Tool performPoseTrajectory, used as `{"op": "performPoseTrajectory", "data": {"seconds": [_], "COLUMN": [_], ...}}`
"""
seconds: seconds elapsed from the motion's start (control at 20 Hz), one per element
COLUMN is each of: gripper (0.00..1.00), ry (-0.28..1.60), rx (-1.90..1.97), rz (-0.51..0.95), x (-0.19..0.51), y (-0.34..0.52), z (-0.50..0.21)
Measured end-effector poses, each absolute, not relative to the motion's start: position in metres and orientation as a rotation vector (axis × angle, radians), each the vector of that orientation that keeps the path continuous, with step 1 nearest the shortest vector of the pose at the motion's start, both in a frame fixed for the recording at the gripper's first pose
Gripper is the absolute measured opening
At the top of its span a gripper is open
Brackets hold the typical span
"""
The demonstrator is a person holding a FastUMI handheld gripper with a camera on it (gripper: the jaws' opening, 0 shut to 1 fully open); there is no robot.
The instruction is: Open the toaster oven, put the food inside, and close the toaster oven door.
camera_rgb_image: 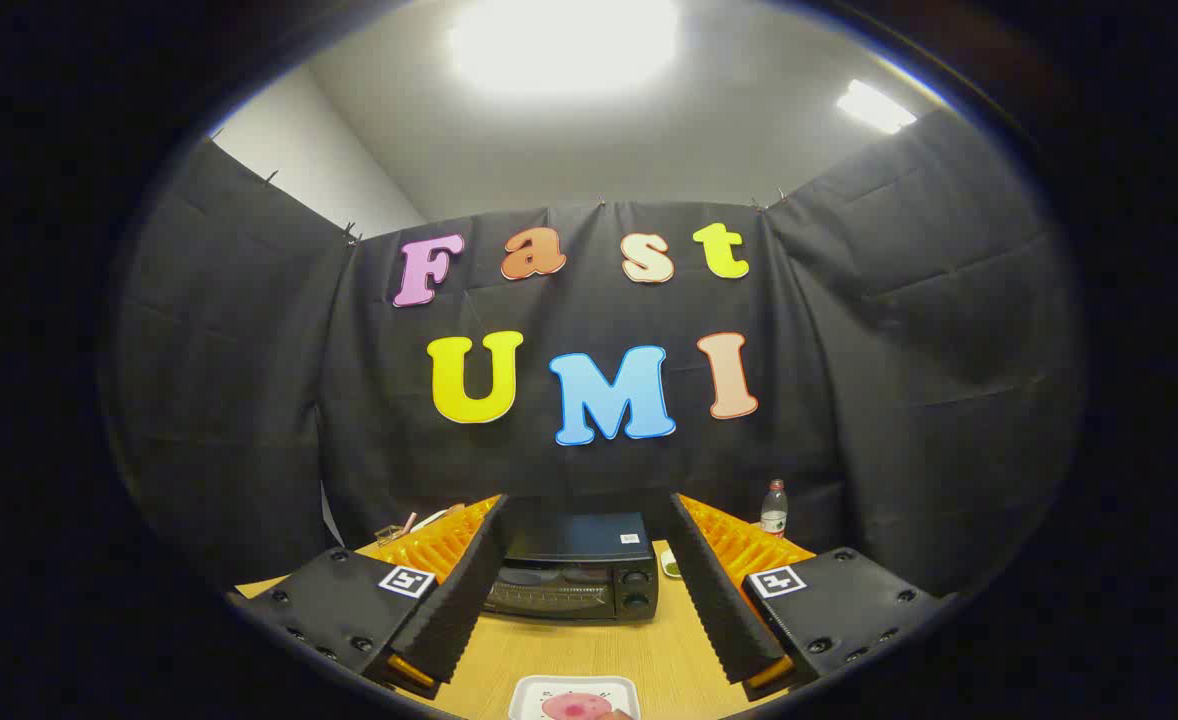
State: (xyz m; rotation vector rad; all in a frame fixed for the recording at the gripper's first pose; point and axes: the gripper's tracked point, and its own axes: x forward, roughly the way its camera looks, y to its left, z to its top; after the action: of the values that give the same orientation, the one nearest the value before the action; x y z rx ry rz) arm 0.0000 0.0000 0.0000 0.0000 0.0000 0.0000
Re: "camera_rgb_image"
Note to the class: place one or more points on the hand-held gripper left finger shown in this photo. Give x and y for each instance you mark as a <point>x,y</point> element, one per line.
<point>459,600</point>

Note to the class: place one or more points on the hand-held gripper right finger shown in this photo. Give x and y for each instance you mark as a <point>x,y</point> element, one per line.
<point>714,600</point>

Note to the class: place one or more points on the white square plate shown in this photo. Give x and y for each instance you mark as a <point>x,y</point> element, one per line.
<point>529,695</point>

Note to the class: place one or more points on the black toaster oven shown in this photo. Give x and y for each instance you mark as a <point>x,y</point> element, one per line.
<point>574,560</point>

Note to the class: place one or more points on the pink ham slice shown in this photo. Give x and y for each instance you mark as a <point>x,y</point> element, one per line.
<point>574,708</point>

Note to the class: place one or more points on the white pop-up toaster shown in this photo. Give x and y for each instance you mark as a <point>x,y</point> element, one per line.
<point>431,519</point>

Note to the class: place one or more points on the clear plastic water bottle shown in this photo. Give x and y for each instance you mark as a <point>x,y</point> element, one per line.
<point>774,510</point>

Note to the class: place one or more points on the black backdrop cloth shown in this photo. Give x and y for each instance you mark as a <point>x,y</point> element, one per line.
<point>249,400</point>

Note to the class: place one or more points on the small ceiling light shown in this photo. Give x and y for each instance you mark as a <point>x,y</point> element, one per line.
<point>874,106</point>

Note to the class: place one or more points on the large ceiling light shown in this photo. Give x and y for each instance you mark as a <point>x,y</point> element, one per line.
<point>564,40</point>

